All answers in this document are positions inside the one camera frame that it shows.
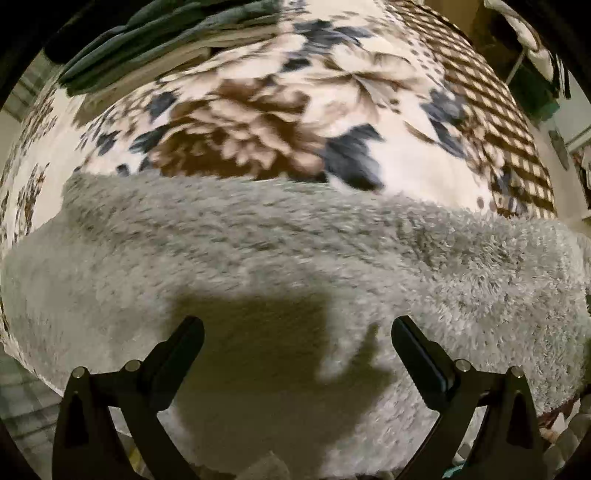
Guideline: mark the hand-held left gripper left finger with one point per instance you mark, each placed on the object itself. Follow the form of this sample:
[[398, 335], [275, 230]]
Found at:
[[187, 341]]

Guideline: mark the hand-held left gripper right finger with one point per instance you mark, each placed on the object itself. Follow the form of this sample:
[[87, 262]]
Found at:
[[415, 348]]

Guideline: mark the grey fluffy towel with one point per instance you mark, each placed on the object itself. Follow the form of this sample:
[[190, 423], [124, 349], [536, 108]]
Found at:
[[295, 258]]

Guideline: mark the floral printed blanket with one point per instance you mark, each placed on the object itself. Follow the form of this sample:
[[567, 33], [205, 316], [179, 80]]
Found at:
[[323, 106]]

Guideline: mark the beige folded cloth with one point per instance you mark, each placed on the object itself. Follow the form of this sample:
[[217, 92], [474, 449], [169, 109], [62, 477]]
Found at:
[[194, 50]]

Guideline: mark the green folded cloth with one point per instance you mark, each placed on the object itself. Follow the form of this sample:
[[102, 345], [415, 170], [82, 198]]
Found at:
[[152, 37]]

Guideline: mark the white crumpled cloth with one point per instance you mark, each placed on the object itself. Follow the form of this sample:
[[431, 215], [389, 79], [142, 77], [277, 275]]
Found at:
[[531, 37]]

